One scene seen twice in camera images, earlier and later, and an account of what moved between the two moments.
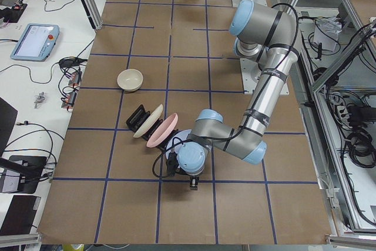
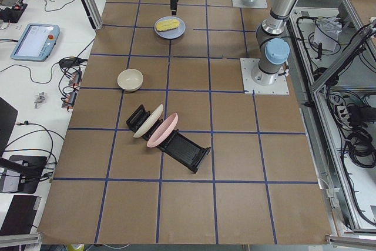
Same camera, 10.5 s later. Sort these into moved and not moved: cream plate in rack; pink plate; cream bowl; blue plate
Moved: blue plate
Not moved: pink plate; cream bowl; cream plate in rack
